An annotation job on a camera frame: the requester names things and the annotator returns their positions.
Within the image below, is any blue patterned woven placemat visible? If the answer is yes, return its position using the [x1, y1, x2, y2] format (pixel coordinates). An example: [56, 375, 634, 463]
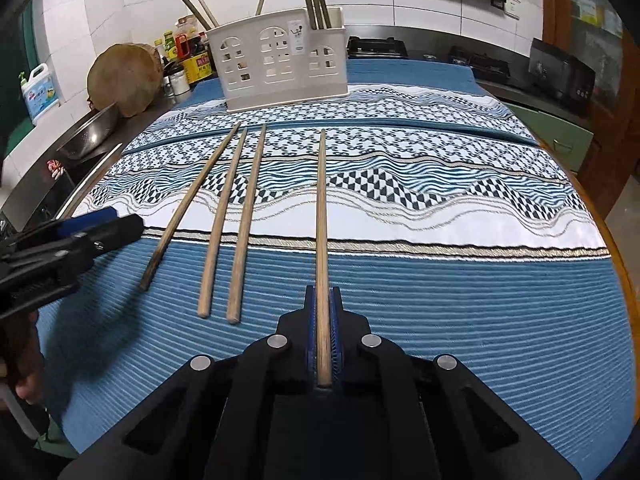
[37, 127, 619, 480]
[122, 57, 541, 156]

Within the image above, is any black gas stove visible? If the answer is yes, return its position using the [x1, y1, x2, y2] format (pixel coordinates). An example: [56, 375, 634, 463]
[346, 35, 511, 86]

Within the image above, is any dark-tipped wooden chopstick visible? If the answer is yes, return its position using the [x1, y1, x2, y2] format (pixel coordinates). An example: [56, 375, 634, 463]
[139, 121, 243, 292]

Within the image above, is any person's left hand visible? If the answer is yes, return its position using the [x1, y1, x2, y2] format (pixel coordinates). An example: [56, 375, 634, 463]
[0, 310, 48, 404]

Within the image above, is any group of condiment bottles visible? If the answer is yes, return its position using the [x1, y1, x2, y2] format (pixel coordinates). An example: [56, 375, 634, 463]
[152, 15, 211, 96]

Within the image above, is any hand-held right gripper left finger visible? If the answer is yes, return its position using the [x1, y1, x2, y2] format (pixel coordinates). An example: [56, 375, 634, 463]
[60, 285, 318, 480]

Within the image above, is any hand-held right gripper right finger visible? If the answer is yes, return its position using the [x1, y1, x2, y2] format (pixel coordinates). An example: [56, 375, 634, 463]
[330, 286, 581, 480]

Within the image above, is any black countertop appliance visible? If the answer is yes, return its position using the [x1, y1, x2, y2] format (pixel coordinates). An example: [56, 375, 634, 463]
[529, 37, 597, 116]

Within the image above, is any metal colander bowl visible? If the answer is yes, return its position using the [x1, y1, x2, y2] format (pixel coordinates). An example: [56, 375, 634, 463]
[55, 101, 121, 161]

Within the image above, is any green cabinet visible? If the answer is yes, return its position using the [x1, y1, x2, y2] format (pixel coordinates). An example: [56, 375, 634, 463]
[492, 85, 596, 173]

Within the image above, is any round wooden cutting board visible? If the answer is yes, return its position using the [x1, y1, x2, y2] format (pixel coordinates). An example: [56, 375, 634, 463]
[86, 43, 163, 118]

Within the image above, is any white detergent bottle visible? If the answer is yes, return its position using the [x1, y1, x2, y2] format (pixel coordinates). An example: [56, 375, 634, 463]
[19, 62, 61, 127]

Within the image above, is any white plastic utensil holder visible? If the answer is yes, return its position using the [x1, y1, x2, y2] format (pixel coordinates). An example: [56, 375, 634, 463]
[206, 7, 349, 112]

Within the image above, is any wooden glass-door cabinet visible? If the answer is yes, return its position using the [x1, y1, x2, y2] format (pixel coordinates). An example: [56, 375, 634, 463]
[540, 0, 640, 221]

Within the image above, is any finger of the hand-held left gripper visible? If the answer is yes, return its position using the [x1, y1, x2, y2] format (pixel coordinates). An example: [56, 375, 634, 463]
[55, 209, 120, 236]
[85, 213, 146, 256]

